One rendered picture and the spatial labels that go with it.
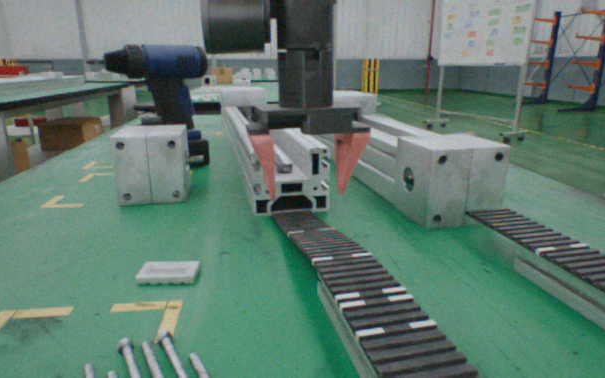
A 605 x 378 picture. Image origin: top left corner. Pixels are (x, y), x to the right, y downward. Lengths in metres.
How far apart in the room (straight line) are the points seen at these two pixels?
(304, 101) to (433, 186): 0.18
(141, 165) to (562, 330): 0.50
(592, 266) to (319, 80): 0.28
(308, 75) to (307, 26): 0.04
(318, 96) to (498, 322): 0.25
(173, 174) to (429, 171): 0.34
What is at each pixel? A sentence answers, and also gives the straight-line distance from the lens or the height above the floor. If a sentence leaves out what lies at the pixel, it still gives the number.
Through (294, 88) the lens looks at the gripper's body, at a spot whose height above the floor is 0.94.
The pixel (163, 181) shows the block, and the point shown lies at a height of 0.81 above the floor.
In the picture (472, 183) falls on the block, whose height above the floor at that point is 0.83.
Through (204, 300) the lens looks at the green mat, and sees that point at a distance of 0.36.
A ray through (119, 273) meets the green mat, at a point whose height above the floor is 0.78.
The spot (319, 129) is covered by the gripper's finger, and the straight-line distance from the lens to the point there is 0.42.
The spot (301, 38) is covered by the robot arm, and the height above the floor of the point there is 0.99.
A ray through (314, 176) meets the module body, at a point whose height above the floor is 0.83.
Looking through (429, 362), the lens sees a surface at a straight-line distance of 0.25.
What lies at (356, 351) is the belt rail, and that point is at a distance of 0.28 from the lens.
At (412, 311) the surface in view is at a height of 0.81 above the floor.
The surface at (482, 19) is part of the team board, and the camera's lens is 6.55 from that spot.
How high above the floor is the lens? 0.96
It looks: 17 degrees down
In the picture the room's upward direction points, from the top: straight up
